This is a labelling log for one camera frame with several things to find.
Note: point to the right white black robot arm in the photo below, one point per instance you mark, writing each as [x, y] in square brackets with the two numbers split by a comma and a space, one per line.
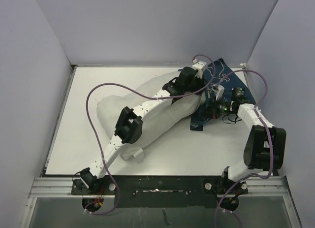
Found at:
[264, 149]

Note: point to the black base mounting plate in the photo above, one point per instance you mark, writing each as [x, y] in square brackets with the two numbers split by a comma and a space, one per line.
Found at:
[162, 191]

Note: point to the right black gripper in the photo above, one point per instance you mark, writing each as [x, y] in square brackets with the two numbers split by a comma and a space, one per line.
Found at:
[210, 111]

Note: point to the white pillow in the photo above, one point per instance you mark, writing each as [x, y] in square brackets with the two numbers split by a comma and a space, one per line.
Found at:
[161, 115]

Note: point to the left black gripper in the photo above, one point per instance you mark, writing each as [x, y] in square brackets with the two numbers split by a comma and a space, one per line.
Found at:
[200, 83]

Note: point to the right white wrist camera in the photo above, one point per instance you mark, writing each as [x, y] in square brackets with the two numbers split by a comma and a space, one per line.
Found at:
[218, 90]

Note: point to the dark blue embroidered pillowcase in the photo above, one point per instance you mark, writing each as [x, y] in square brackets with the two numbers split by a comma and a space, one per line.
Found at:
[234, 91]

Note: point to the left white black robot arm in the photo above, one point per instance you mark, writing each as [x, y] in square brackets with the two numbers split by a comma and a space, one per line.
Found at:
[135, 121]

